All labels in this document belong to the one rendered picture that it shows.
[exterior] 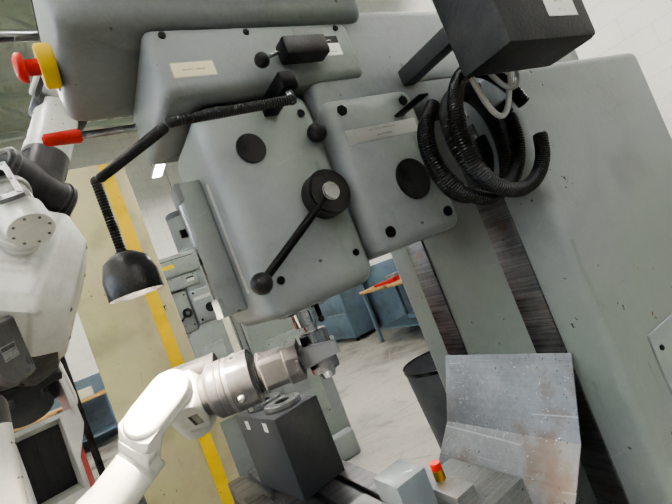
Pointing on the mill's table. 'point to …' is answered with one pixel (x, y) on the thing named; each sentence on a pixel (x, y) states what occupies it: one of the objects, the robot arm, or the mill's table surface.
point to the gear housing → (221, 74)
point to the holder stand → (291, 444)
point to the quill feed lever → (339, 194)
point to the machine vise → (477, 485)
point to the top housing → (163, 21)
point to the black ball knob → (316, 132)
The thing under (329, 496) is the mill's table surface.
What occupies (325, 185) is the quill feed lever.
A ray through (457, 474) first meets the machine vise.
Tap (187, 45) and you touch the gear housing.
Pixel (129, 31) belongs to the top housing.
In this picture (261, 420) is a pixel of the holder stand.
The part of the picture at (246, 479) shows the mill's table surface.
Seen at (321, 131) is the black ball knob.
